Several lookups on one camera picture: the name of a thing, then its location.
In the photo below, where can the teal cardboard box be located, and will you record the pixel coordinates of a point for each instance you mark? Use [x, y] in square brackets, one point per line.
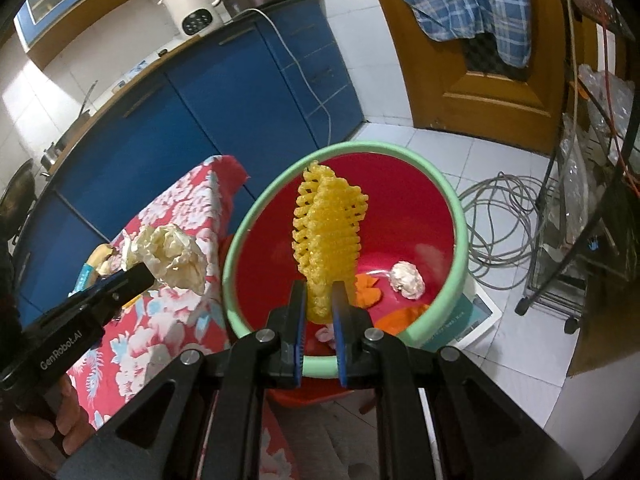
[86, 277]

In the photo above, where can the blue white packet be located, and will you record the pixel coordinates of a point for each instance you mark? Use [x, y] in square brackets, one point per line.
[136, 67]

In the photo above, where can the red bucket green rim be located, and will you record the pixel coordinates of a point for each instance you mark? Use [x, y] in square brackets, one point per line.
[415, 200]

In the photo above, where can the white electric kettle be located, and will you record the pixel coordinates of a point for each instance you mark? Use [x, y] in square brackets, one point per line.
[192, 2]

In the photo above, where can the large paper ball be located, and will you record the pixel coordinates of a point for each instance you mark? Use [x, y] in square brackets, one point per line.
[170, 255]

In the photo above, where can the person's left hand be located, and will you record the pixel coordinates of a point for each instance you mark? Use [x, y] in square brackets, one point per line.
[75, 410]

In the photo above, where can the red floral tablecloth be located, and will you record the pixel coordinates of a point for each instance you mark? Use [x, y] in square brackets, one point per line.
[165, 325]

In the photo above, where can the wooden door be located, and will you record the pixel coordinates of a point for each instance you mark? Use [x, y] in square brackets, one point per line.
[450, 100]

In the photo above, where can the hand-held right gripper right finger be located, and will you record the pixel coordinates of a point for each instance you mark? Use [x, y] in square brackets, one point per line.
[341, 330]

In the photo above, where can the white teal flat box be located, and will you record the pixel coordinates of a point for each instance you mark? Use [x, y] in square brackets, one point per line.
[470, 315]

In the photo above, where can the blue plaid shirt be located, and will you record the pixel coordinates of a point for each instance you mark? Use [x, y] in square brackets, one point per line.
[465, 0]

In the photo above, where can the small paper ball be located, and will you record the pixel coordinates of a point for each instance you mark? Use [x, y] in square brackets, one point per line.
[407, 280]

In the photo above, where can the dark wok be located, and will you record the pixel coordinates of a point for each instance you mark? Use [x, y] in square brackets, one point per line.
[17, 200]

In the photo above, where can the black metal rack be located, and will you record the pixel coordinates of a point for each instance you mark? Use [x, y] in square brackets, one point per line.
[550, 170]

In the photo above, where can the orange cloth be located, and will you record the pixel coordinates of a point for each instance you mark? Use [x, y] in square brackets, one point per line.
[366, 292]

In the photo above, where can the blue kitchen base cabinet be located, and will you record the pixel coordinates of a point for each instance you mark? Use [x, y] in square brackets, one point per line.
[200, 125]

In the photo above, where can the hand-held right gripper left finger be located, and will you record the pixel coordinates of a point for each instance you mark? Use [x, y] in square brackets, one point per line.
[300, 330]

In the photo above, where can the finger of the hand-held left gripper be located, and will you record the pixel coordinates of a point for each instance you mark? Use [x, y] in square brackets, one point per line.
[125, 282]

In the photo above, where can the yellow foam net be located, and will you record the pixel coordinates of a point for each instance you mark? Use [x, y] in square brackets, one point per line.
[327, 230]

